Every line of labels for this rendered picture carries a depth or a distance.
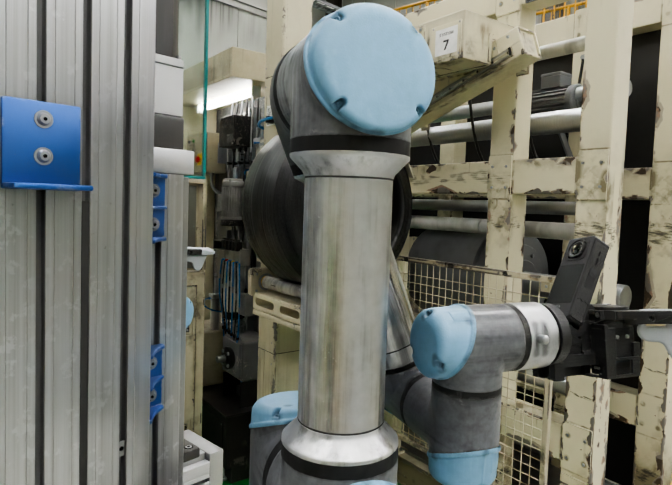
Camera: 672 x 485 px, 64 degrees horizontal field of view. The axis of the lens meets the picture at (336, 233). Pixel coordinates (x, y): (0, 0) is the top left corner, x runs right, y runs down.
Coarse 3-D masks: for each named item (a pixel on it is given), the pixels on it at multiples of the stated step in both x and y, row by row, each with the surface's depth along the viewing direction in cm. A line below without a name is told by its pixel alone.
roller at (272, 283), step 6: (264, 276) 193; (270, 276) 192; (264, 282) 190; (270, 282) 187; (276, 282) 184; (282, 282) 182; (288, 282) 180; (270, 288) 187; (276, 288) 183; (282, 288) 180; (288, 288) 177; (294, 288) 174; (300, 288) 172; (288, 294) 178; (294, 294) 174; (300, 294) 171
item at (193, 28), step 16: (192, 0) 211; (208, 0) 214; (192, 16) 211; (208, 16) 215; (192, 32) 212; (208, 32) 215; (192, 48) 212; (192, 64) 212; (192, 80) 213; (192, 96) 213; (192, 112) 214; (192, 128) 214; (192, 144) 214; (192, 176) 215
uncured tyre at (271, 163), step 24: (264, 168) 168; (288, 168) 160; (264, 192) 164; (288, 192) 159; (408, 192) 187; (264, 216) 164; (288, 216) 159; (408, 216) 187; (264, 240) 168; (288, 240) 161; (264, 264) 181; (288, 264) 166
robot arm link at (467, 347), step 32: (416, 320) 58; (448, 320) 55; (480, 320) 56; (512, 320) 57; (416, 352) 58; (448, 352) 54; (480, 352) 55; (512, 352) 56; (448, 384) 56; (480, 384) 55
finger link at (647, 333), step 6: (642, 324) 63; (666, 324) 62; (642, 330) 63; (648, 330) 62; (654, 330) 62; (660, 330) 62; (666, 330) 62; (642, 336) 63; (648, 336) 62; (654, 336) 62; (660, 336) 62; (666, 336) 62; (660, 342) 62; (666, 342) 62; (666, 348) 62
